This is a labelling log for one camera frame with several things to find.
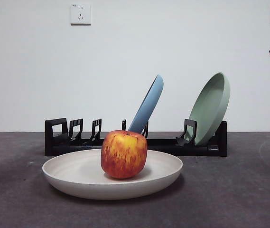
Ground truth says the red and yellow apple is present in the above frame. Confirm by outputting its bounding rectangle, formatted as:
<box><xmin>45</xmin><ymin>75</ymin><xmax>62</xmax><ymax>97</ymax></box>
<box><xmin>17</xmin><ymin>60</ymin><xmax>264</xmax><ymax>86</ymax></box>
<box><xmin>100</xmin><ymin>129</ymin><xmax>148</xmax><ymax>180</ymax></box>

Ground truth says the pale cream yellow plate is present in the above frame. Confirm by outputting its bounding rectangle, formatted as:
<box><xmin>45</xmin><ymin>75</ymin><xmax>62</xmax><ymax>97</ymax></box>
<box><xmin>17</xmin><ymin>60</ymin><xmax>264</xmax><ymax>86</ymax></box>
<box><xmin>42</xmin><ymin>148</ymin><xmax>184</xmax><ymax>200</ymax></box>

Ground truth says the green plate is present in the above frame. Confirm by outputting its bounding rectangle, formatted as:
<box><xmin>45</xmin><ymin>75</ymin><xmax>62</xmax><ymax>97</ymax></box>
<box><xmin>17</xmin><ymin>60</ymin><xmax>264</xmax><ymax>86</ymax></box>
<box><xmin>187</xmin><ymin>72</ymin><xmax>231</xmax><ymax>146</ymax></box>

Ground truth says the black plastic plate rack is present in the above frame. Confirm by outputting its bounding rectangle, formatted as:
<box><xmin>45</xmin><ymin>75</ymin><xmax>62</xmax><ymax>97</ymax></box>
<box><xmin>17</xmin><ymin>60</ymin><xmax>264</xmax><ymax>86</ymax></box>
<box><xmin>44</xmin><ymin>117</ymin><xmax>228</xmax><ymax>157</ymax></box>

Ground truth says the blue plate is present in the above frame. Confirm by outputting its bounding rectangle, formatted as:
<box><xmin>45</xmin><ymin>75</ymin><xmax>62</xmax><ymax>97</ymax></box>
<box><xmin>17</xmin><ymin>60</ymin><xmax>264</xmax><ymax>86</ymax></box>
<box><xmin>127</xmin><ymin>74</ymin><xmax>165</xmax><ymax>135</ymax></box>

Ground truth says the white wall socket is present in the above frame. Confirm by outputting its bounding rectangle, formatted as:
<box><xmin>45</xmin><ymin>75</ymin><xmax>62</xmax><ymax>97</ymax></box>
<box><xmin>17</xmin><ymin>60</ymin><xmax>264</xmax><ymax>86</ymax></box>
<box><xmin>70</xmin><ymin>2</ymin><xmax>92</xmax><ymax>26</ymax></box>

